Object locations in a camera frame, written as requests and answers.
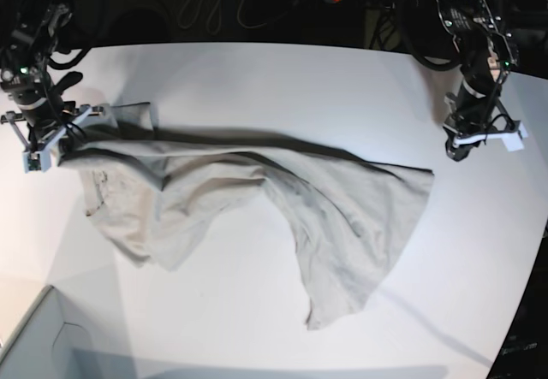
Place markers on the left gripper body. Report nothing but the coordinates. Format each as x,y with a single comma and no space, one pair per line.
467,127

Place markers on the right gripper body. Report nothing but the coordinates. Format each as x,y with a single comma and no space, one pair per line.
44,127

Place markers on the beige t-shirt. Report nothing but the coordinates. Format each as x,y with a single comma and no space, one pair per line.
154,195

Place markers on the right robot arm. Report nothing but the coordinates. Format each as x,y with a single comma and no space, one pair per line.
31,79

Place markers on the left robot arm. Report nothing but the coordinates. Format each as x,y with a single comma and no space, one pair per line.
485,58

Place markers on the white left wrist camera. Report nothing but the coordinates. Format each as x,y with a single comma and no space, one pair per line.
515,141

